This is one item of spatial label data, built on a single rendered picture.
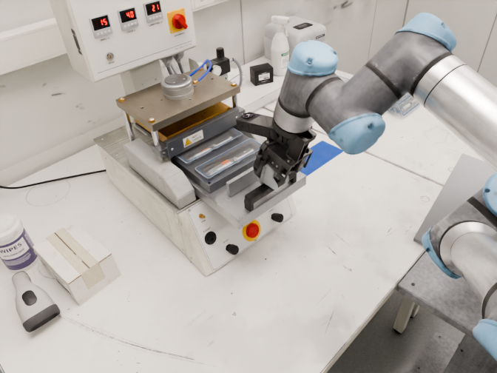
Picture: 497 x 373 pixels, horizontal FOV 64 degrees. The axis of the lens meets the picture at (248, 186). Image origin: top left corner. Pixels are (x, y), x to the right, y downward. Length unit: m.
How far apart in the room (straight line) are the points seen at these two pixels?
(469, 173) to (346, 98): 0.62
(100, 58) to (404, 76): 0.74
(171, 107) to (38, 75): 0.62
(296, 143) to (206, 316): 0.47
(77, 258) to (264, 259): 0.47
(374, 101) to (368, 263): 0.57
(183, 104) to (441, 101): 0.62
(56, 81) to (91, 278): 0.74
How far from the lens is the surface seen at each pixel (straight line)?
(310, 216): 1.18
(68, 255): 1.09
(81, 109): 1.60
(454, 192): 1.17
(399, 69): 0.62
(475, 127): 0.59
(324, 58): 0.66
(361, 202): 1.25
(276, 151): 0.78
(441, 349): 1.89
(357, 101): 0.62
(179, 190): 0.95
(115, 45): 1.10
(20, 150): 1.57
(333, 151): 1.45
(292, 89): 0.68
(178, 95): 1.03
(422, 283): 1.09
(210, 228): 1.01
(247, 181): 0.93
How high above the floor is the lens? 1.58
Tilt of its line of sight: 40 degrees down
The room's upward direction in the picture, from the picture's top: 4 degrees counter-clockwise
